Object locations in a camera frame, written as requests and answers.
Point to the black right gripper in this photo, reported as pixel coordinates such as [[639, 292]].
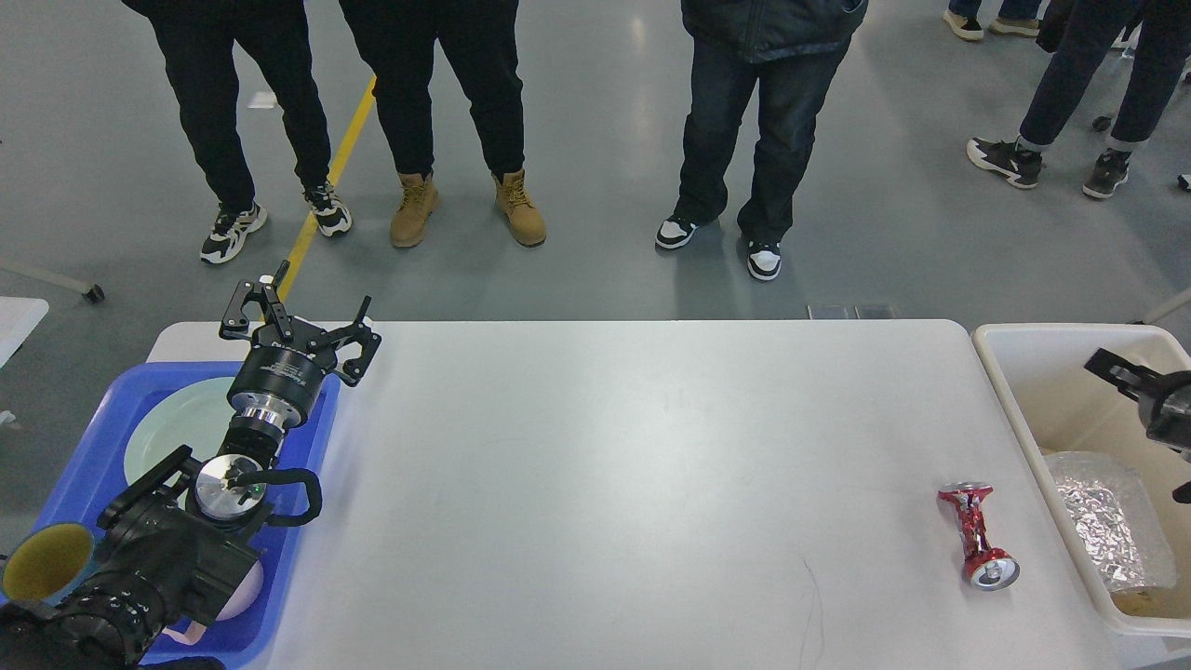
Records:
[[1166, 402]]

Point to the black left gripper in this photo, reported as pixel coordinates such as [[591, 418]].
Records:
[[279, 372]]

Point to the aluminium foil sheet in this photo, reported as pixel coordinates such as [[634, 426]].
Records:
[[1115, 520]]

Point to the mint green plate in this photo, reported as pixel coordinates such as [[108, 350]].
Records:
[[197, 416]]

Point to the crushed red soda can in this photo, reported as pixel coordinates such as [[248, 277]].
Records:
[[986, 567]]

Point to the pink mug maroon inside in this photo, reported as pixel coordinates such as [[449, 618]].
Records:
[[243, 597]]

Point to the teal mug yellow inside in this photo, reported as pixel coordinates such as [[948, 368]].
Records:
[[50, 564]]

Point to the brown paper ball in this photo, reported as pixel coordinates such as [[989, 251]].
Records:
[[1140, 603]]

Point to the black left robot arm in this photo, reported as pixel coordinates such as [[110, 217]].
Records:
[[176, 543]]

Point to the beige plastic bin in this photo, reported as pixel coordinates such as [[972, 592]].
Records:
[[1055, 405]]

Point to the blue plastic tray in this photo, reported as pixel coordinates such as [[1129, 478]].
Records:
[[95, 476]]

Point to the white side table corner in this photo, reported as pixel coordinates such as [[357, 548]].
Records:
[[19, 317]]

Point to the person in black at left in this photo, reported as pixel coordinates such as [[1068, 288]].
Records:
[[197, 41]]

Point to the person in background with sneakers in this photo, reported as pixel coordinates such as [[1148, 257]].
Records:
[[1091, 30]]

